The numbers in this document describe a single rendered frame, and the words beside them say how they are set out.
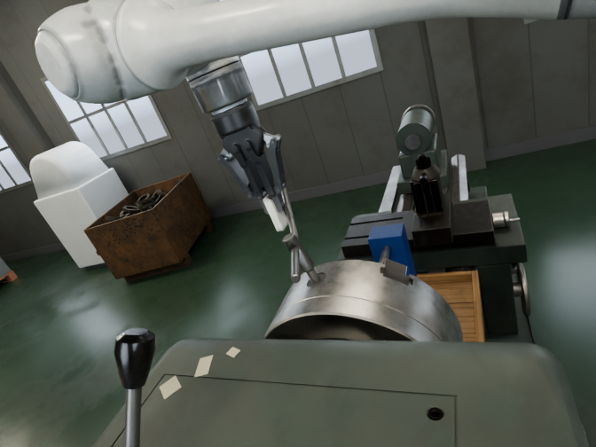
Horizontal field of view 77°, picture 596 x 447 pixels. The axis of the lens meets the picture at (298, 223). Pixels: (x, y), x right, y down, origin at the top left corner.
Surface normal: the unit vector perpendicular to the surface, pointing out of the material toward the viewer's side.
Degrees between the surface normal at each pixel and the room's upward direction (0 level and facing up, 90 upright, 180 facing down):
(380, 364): 0
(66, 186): 90
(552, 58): 90
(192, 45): 105
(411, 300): 42
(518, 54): 90
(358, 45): 90
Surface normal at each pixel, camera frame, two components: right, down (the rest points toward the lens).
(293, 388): -0.33, -0.85
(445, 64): -0.26, 0.50
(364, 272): -0.07, -0.85
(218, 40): 0.04, 0.67
